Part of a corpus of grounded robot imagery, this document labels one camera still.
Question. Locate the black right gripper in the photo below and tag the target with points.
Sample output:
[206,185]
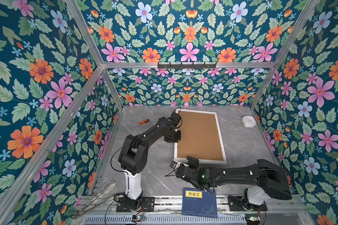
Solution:
[192,163]

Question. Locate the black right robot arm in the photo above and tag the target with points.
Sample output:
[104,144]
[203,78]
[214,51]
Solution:
[267,179]

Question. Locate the white picture frame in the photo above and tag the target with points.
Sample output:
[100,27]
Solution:
[222,146]

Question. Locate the brown frame backing board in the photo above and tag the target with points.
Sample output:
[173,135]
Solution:
[200,135]

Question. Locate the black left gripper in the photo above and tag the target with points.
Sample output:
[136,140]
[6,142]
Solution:
[179,138]

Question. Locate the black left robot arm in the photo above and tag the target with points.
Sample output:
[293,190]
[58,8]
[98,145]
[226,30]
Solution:
[134,153]

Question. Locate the small circuit board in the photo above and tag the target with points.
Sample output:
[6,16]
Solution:
[138,218]
[253,220]

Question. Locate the blue booklet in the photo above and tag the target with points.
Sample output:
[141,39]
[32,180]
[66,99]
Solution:
[199,203]

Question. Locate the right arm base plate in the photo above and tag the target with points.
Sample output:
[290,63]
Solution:
[243,204]

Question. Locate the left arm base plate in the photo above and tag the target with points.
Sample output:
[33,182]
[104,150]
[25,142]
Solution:
[125,204]

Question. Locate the small circuit board right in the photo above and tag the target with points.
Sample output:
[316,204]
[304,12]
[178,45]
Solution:
[253,220]

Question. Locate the white round device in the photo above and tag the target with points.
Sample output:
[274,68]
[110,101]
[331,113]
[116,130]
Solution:
[249,121]

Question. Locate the orange handled screwdriver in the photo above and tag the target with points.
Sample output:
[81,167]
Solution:
[142,122]

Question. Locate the small circuit board left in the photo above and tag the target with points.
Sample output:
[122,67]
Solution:
[138,218]

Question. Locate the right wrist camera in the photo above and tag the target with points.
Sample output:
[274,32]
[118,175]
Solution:
[175,164]

